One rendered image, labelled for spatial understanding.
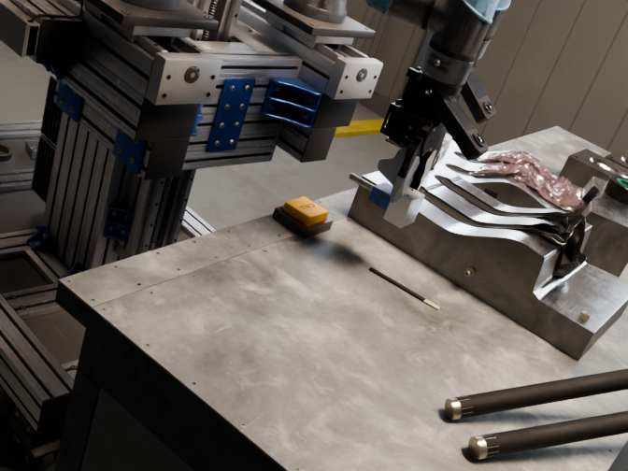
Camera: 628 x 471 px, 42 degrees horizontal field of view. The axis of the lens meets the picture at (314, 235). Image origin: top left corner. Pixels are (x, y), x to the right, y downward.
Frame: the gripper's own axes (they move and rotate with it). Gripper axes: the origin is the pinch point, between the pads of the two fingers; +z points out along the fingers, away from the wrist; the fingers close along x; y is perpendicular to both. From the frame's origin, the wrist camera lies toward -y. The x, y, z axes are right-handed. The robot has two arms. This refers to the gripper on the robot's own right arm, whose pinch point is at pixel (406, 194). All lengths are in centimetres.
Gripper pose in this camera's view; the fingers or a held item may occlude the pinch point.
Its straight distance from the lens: 136.3
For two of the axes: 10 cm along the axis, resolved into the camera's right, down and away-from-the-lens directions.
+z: -3.1, 8.4, 4.5
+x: -5.6, 2.3, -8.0
